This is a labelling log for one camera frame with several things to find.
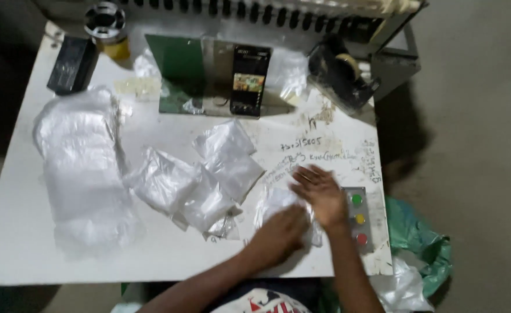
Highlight person's left hand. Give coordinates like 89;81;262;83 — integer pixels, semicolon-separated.
252;203;311;268

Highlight person's right hand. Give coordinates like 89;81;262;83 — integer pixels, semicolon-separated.
289;164;349;230

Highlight small clear plastic packet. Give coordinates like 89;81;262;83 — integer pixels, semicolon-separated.
254;186;323;249

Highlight grey button control panel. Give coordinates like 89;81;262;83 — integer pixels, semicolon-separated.
341;186;375;254

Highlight small empty clear bag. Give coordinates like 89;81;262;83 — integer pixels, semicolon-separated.
202;211;242;242

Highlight white filled plastic packet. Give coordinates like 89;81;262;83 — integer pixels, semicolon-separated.
178;167;239;235
193;120;267;205
124;147;202;219

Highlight person's white printed shirt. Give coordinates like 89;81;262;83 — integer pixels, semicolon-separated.
211;287;314;313

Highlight black tape dispenser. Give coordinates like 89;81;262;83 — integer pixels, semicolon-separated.
307;34;381;116

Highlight clear crumpled plastic bag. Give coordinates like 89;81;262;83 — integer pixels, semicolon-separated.
266;47;312;106

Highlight black smartphone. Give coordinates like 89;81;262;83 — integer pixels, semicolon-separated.
230;45;272;118

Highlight clear tape roll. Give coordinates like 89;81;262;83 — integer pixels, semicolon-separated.
336;52;362;80

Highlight green plastic bag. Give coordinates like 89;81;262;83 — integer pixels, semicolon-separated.
385;196;453;301

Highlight white plastic bag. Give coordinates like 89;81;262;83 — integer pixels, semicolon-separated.
369;256;435;313

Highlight white machine with slots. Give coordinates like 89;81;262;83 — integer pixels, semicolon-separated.
118;0;429;56

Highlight green metal stand plate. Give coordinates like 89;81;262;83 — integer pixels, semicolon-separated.
145;34;292;119

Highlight strips of clear tape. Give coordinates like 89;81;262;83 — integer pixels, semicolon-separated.
114;77;163;101

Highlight small crumpled clear plastic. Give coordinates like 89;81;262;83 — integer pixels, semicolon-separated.
133;47;161;80

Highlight pile of clear plastic bags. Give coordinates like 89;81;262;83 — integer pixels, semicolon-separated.
33;86;145;261

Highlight metal spool with yellow base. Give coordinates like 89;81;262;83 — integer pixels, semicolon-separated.
83;1;131;62

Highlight black rectangular box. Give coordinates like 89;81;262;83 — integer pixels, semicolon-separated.
46;35;100;97

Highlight grey metal bracket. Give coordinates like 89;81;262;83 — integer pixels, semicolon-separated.
370;23;422;103

